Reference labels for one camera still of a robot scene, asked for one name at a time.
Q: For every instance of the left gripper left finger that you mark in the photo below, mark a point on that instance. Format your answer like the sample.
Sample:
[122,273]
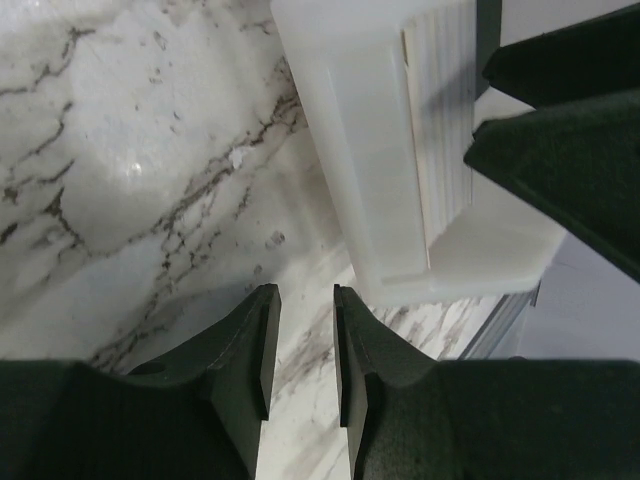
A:
[194,412]

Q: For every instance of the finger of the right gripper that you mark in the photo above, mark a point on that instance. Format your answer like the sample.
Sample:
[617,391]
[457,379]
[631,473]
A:
[577,163]
[592,58]

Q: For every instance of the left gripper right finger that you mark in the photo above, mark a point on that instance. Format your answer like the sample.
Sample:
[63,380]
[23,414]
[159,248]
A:
[408,416]

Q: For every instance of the white plastic card tray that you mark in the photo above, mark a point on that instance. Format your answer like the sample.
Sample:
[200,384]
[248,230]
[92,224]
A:
[347,61]

